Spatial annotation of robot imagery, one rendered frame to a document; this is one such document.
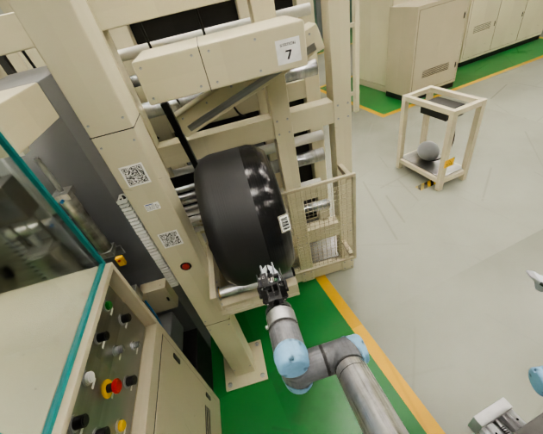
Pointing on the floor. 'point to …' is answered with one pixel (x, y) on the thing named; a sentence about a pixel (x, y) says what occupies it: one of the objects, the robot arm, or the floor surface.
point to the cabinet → (424, 45)
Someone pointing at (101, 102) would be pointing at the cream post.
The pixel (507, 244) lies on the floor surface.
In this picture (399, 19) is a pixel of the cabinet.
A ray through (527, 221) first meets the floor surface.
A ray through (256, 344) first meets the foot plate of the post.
